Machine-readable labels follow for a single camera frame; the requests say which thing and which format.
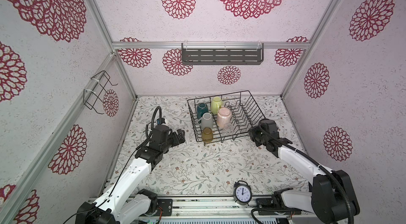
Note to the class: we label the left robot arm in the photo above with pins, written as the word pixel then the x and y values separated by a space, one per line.
pixel 112 206

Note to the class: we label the amber glass cup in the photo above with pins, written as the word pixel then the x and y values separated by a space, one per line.
pixel 207 135

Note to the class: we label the pink iridescent mug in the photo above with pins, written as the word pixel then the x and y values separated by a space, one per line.
pixel 224 117

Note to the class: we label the black wire dish rack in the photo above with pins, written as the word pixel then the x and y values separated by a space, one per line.
pixel 246 114

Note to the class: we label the cream grey-handled mug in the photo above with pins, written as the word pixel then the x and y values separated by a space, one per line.
pixel 207 121

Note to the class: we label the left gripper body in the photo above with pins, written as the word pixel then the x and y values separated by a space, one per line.
pixel 172 140

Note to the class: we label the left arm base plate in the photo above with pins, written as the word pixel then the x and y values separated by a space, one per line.
pixel 162 207

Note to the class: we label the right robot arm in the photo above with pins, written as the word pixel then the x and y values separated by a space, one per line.
pixel 331 195

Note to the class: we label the grey wall shelf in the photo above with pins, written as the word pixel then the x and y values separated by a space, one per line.
pixel 222 56

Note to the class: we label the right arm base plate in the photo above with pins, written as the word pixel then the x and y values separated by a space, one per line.
pixel 268 207

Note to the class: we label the black wire wall holder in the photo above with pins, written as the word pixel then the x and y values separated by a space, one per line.
pixel 93 95

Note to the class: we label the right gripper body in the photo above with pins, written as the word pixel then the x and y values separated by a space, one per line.
pixel 255 134

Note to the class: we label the black alarm clock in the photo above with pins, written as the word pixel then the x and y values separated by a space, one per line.
pixel 242 193

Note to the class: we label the light green mug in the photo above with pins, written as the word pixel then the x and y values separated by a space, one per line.
pixel 215 105

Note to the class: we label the dark green mug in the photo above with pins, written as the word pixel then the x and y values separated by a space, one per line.
pixel 202 108

